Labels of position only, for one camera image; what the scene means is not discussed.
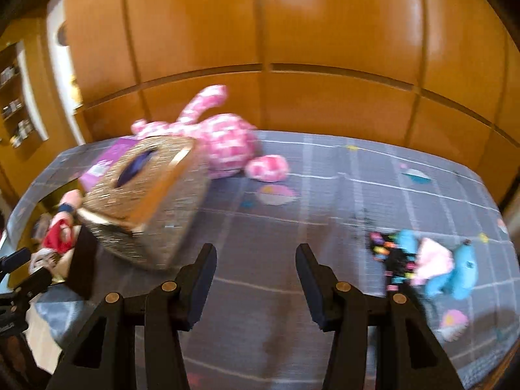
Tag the purple cardboard box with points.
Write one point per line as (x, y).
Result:
(101, 162)

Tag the pink spotted plush toy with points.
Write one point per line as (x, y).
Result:
(227, 142)

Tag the pink roll with navy band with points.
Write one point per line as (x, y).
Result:
(71, 199)

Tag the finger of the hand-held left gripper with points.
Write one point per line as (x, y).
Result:
(83, 264)

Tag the grey checked bedsheet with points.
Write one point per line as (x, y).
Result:
(325, 211)

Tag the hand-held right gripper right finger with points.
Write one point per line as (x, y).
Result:
(313, 288)

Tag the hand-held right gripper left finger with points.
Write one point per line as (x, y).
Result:
(201, 288)

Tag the beige plush toy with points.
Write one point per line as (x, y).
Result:
(40, 229)

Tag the light pink cloth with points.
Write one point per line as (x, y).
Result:
(434, 260)

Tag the red doll toy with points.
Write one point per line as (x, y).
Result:
(44, 201)

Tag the red soft item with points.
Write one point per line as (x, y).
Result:
(59, 235)

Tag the white cloth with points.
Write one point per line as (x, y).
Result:
(61, 266)

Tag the wooden wall shelf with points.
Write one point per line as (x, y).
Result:
(12, 101)

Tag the silver glitter tissue box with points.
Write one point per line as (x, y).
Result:
(170, 211)

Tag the teal plush toy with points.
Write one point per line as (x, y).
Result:
(463, 272)

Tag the wooden wardrobe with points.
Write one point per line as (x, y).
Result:
(284, 28)

